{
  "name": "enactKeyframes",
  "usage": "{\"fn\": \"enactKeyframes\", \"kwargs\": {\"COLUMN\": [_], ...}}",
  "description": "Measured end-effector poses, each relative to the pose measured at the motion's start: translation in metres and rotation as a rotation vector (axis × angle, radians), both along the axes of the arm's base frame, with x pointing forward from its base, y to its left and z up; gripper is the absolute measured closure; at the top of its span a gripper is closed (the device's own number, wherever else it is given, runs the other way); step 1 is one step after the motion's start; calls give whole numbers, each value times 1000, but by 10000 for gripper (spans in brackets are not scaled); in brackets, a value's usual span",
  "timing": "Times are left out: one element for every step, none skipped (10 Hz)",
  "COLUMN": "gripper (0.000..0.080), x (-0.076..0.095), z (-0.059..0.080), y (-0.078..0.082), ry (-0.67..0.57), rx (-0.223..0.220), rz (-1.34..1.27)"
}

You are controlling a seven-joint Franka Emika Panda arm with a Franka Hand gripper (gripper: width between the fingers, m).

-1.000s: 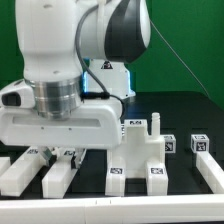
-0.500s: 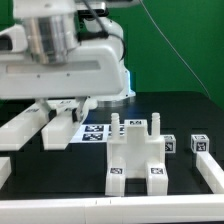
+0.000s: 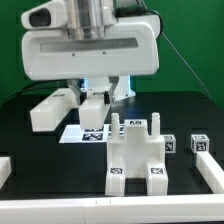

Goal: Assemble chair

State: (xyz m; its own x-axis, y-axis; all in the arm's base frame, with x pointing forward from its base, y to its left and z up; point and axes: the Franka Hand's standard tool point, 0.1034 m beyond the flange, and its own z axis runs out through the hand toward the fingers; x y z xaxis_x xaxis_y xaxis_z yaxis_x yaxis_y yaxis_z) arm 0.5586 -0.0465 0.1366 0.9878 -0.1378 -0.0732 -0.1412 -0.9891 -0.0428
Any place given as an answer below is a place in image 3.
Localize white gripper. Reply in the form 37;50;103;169
22;21;160;105

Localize white chair back frame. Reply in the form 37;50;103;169
30;88;110;132

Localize white chair seat part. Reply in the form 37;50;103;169
107;112;165;179

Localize white tagged cube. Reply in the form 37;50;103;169
191;134;210;153
164;134;176;153

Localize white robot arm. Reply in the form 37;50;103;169
21;0;162;104

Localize white left fence bar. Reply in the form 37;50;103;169
0;157;11;189

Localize white fence bar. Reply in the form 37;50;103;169
196;151;224;194
0;194;224;224
0;157;11;189

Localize white right fence bar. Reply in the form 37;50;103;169
196;151;224;194

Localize white front fence bar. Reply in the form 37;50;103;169
0;194;224;224

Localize white marker base plate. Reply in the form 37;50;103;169
60;124;111;144

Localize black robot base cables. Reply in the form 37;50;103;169
0;81;44;107

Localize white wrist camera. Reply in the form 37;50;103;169
21;0;68;30

